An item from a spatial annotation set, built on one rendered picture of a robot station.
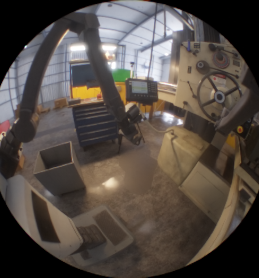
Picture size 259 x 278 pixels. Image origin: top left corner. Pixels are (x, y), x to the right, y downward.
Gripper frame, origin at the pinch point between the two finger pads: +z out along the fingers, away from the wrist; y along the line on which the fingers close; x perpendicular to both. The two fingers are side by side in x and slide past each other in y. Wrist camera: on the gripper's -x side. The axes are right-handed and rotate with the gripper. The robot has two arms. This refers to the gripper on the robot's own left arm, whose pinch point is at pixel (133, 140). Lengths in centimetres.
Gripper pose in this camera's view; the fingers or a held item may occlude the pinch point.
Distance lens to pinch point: 58.7
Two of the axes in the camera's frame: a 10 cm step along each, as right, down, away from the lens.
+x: -6.9, 6.9, -2.1
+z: 3.3, 5.6, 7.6
